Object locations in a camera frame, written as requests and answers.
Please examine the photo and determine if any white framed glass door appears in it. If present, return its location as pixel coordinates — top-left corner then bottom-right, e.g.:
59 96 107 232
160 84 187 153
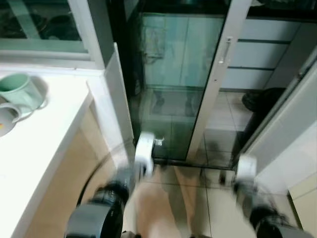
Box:
139 0 253 162

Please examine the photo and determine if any silver door handle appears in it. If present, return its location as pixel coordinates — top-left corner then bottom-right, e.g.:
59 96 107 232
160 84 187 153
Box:
220 37 233 65

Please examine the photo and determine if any black bag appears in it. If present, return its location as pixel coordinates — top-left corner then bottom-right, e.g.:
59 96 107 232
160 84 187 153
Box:
242 88 285 144

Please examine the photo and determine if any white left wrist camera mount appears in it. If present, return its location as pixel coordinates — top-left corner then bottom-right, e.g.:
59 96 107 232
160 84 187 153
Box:
135 131 157 177

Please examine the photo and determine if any green ceramic mug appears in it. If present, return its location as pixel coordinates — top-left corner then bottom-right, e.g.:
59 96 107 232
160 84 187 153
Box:
0 73 44 112

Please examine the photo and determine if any grey ceramic mug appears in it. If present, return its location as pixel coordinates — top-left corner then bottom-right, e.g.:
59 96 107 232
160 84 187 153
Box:
0 103 23 137

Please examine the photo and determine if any white framed window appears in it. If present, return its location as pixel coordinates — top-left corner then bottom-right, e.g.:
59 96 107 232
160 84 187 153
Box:
0 0 114 70

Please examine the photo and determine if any beige cabinet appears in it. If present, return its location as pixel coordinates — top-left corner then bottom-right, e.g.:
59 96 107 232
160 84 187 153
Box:
287 174 317 238

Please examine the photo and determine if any pale hanging cloth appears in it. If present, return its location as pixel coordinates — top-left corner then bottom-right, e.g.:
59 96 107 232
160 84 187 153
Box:
141 25 166 62

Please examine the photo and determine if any white panel door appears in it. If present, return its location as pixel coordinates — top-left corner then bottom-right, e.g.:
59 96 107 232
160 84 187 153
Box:
238 50 317 194

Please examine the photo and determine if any white drawer cabinet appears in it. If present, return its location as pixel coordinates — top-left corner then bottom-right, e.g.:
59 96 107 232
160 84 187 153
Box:
220 19 303 92

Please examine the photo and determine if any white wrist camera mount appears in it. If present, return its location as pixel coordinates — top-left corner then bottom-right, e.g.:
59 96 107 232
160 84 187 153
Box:
235 155 258 186
135 131 157 177

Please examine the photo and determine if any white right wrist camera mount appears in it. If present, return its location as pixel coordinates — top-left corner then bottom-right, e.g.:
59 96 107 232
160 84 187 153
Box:
235 155 258 186

